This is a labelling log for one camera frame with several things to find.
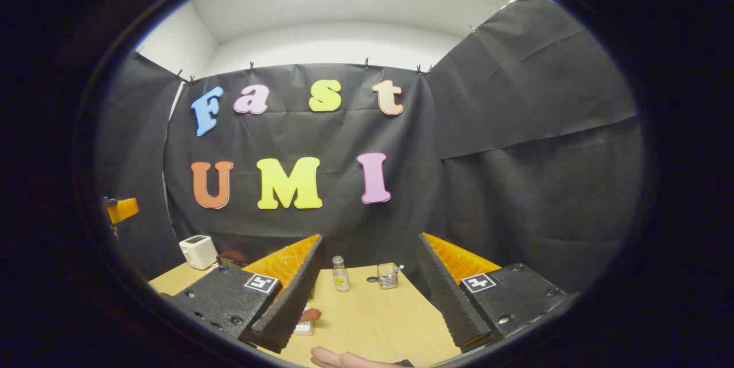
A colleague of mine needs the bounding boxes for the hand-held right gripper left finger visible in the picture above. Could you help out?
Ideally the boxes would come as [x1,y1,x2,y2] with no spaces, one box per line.
[170,234,325,354]

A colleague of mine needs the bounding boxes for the black backdrop cloth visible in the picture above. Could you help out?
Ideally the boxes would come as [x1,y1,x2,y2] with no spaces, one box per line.
[95,0,646,294]

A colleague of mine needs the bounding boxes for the small glass bottle yellow label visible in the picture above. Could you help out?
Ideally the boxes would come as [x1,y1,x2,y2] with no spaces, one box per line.
[332,256,350,293]

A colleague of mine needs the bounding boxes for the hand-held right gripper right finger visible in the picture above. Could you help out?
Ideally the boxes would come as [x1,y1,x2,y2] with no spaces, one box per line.
[416,233,568,353]

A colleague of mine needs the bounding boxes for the white toaster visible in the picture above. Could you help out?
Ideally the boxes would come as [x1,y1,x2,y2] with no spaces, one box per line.
[179,235,219,270]

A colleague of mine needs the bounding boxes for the glass jar with utensil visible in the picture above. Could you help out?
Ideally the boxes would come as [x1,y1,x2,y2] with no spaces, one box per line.
[377,263,405,290]

